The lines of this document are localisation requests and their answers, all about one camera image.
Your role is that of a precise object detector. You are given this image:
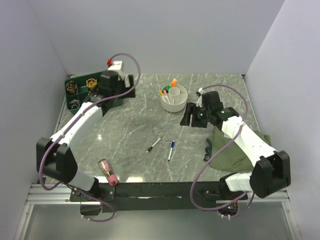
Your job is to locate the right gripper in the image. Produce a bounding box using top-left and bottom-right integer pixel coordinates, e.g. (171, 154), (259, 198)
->
(179, 102), (211, 129)

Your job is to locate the white round divided container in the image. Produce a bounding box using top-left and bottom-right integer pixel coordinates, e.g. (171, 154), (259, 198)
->
(160, 84), (188, 113)

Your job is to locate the blue white marker pen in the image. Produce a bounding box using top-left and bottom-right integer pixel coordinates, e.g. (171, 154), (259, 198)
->
(167, 140), (175, 162)

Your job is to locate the black orange highlighter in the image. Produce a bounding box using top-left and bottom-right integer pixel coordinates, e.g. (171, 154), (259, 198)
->
(170, 78), (177, 87)

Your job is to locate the yellow white marker pen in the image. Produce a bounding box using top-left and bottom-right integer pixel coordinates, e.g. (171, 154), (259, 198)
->
(160, 91), (168, 103)

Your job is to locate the black green highlighter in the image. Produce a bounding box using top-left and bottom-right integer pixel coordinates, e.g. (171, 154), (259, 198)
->
(166, 84), (172, 91)

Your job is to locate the black white pen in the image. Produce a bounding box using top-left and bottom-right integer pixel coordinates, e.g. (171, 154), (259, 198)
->
(146, 137), (162, 153)

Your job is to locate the clear pink crayon tube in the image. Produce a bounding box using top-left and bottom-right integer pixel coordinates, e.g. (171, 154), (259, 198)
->
(98, 159), (119, 186)

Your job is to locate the orange white marker pen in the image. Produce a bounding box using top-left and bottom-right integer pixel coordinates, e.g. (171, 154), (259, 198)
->
(163, 89), (171, 104)

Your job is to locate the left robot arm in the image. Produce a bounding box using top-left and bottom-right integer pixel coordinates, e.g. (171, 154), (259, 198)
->
(36, 70), (139, 201)

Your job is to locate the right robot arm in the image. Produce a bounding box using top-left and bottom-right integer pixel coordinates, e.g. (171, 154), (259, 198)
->
(180, 88), (291, 199)

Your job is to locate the green compartment tray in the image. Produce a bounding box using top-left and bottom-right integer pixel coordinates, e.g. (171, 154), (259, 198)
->
(64, 70), (125, 112)

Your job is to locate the green t-shirt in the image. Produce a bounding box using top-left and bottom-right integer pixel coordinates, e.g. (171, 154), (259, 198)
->
(203, 126), (275, 173)

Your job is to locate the brown rolled tie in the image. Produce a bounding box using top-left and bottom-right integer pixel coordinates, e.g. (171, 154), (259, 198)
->
(65, 80), (78, 95)

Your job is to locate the grey rolled tie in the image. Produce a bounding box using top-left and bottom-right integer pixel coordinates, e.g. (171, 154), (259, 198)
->
(68, 99), (80, 110)

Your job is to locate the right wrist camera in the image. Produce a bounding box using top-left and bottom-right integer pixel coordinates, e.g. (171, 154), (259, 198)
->
(196, 87), (204, 108)

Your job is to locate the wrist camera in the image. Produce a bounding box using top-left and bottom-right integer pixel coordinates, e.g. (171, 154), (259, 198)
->
(196, 87), (204, 108)
(106, 59), (124, 76)

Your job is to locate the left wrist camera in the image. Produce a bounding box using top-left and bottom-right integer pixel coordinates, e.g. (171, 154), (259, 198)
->
(106, 59), (124, 76)

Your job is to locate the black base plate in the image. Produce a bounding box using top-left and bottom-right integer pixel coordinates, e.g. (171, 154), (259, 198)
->
(69, 181), (248, 213)

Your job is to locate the aluminium rail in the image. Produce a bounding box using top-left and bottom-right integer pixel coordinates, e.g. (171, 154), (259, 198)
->
(26, 181), (290, 205)

